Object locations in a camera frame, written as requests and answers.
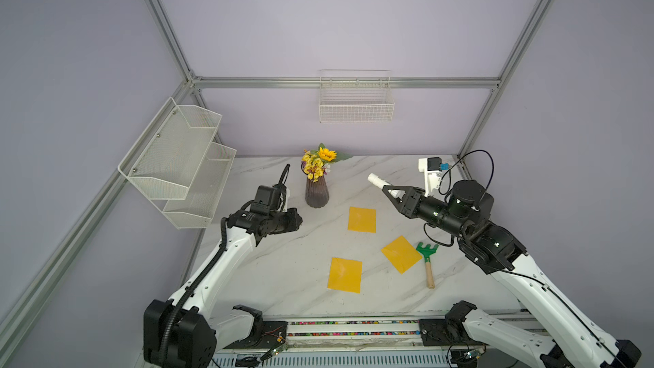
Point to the white mesh lower shelf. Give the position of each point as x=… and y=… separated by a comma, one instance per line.
x=198, y=209

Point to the dark ribbed vase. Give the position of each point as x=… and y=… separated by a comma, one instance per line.
x=317, y=193

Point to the white mesh upper shelf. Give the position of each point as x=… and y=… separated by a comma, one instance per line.
x=165, y=160

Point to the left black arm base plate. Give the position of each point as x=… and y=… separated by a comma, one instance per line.
x=268, y=335

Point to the white mesh shelf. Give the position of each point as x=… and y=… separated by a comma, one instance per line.
x=165, y=160
x=198, y=209

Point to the white wire wall basket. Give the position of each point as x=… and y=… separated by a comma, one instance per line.
x=355, y=97

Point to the white glue stick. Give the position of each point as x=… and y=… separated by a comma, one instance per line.
x=376, y=181

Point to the yellow artificial flowers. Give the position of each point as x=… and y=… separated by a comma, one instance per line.
x=315, y=164

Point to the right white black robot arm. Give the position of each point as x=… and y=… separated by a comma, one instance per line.
x=572, y=338

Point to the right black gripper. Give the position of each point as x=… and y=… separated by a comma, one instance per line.
x=412, y=203

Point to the yellow envelope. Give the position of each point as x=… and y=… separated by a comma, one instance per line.
x=345, y=275
x=361, y=220
x=401, y=254

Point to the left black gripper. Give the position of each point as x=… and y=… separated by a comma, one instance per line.
x=293, y=223

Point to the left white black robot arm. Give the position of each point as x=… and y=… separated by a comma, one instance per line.
x=177, y=331

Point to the green head wooden hammer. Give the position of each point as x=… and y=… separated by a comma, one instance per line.
x=427, y=250

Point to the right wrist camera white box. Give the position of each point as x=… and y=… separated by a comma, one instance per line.
x=433, y=170

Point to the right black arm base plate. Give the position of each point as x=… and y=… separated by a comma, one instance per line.
x=444, y=332

